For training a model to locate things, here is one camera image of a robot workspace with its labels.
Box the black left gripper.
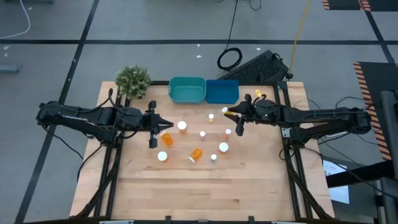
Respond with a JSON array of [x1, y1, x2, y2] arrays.
[[119, 100, 174, 149]]

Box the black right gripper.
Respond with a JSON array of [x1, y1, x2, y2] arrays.
[[224, 93, 280, 137]]

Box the blue plastic bin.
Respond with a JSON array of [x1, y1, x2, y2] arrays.
[[205, 79, 240, 105]]

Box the teal plastic bin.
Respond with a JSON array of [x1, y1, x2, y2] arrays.
[[168, 76, 207, 105]]

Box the potted green plant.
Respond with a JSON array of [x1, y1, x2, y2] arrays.
[[114, 64, 152, 100]]

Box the white paper sheet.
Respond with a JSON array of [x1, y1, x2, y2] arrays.
[[322, 159, 351, 205]]

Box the black metal beam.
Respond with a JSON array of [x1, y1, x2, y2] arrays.
[[326, 160, 396, 189]]

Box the black mat hazard stripe edge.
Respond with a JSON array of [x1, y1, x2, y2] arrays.
[[353, 61, 398, 162], [322, 0, 398, 12]]

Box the grey floor bar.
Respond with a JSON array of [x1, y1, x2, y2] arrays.
[[0, 64, 23, 74]]

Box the black aluminium table frame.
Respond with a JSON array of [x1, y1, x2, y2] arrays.
[[73, 80, 335, 224]]

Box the black coiled cable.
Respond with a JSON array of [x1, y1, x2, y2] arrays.
[[216, 0, 243, 72]]

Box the yellow hanging cable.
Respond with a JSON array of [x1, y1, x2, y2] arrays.
[[287, 0, 313, 78]]

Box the grey metal post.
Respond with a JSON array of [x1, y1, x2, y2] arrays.
[[379, 90, 398, 224]]

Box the white floor cable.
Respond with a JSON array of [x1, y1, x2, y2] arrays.
[[0, 0, 31, 40]]

